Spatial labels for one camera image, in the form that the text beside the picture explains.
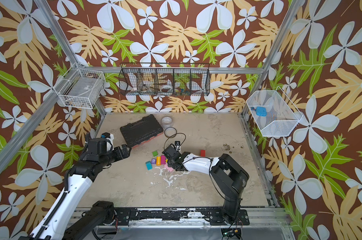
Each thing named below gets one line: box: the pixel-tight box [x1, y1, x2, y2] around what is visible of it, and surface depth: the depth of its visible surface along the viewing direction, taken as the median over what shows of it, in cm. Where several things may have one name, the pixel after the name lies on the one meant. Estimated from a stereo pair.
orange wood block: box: [156, 156, 161, 166], surface depth 95 cm
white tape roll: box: [160, 84, 173, 93], surface depth 100 cm
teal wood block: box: [145, 160, 153, 171], surface depth 93 cm
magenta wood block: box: [161, 155, 166, 165], surface depth 95 cm
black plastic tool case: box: [119, 114, 164, 149], surface depth 105 cm
